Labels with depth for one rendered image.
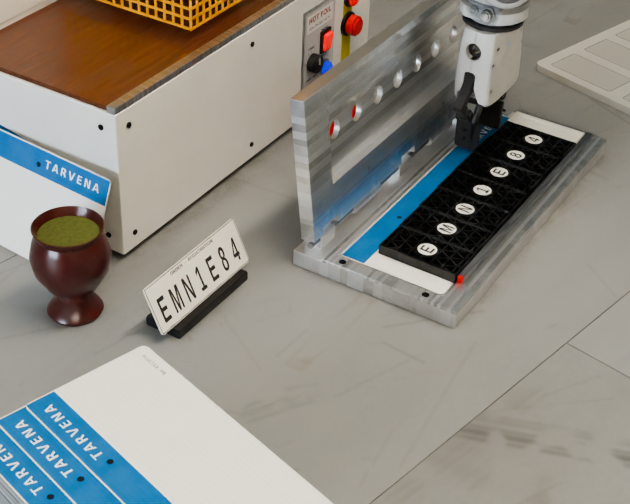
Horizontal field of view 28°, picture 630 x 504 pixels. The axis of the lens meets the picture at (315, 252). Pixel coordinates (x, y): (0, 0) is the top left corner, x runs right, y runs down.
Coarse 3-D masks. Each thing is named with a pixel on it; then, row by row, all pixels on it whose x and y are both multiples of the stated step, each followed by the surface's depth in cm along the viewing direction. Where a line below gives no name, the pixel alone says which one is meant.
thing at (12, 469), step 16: (0, 432) 107; (0, 448) 106; (16, 448) 106; (0, 464) 104; (16, 464) 104; (32, 464) 104; (0, 480) 104; (16, 480) 103; (32, 480) 103; (48, 480) 103; (0, 496) 105; (16, 496) 103; (32, 496) 102; (48, 496) 102; (64, 496) 102
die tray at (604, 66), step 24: (624, 24) 196; (576, 48) 188; (600, 48) 189; (624, 48) 189; (552, 72) 182; (576, 72) 182; (600, 72) 182; (624, 72) 183; (600, 96) 177; (624, 96) 177
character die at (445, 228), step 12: (408, 216) 146; (420, 216) 147; (432, 216) 147; (444, 216) 147; (420, 228) 145; (432, 228) 145; (444, 228) 145; (456, 228) 145; (468, 228) 146; (480, 228) 145; (444, 240) 143; (456, 240) 143; (468, 240) 144; (480, 240) 143
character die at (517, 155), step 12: (480, 144) 160; (492, 144) 161; (504, 144) 161; (492, 156) 158; (504, 156) 158; (516, 156) 158; (528, 156) 158; (540, 156) 159; (528, 168) 156; (540, 168) 156; (552, 168) 157
